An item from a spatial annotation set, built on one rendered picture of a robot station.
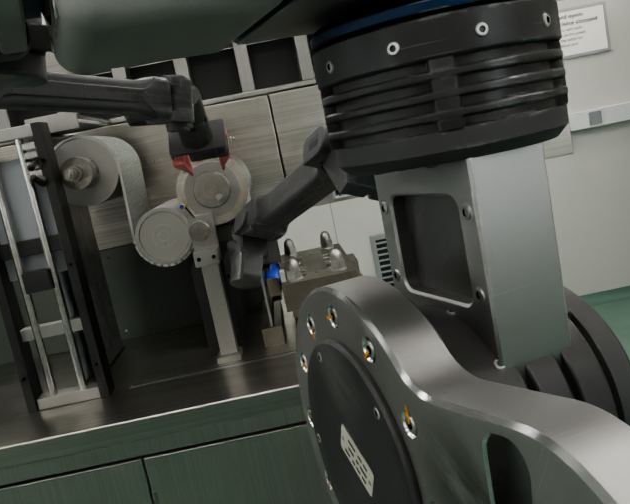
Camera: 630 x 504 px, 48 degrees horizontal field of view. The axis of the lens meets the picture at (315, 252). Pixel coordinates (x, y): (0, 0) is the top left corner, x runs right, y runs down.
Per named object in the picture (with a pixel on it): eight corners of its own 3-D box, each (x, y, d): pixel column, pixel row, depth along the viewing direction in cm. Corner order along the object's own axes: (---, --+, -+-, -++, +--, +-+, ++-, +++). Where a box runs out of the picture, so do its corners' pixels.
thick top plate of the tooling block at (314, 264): (287, 312, 149) (281, 284, 148) (284, 277, 188) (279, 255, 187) (362, 297, 149) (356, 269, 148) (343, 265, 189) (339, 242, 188)
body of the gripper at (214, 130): (228, 152, 128) (220, 124, 121) (172, 162, 127) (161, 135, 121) (224, 124, 131) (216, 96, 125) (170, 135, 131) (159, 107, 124)
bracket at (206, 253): (217, 365, 146) (184, 219, 141) (220, 356, 152) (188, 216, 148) (241, 360, 146) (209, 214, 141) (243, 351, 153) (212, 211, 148)
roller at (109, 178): (58, 212, 147) (41, 145, 145) (89, 202, 172) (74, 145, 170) (125, 199, 148) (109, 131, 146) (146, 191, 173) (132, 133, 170)
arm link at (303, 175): (396, 132, 98) (324, 114, 94) (395, 171, 96) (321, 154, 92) (284, 216, 136) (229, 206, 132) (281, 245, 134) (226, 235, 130)
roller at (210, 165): (187, 219, 148) (180, 163, 146) (199, 208, 173) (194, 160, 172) (242, 214, 148) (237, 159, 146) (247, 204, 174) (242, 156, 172)
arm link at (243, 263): (289, 214, 131) (244, 205, 128) (286, 273, 127) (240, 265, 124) (266, 236, 142) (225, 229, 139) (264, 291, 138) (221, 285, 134)
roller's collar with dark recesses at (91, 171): (63, 192, 141) (55, 160, 140) (72, 191, 147) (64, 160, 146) (95, 186, 141) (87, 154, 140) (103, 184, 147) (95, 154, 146)
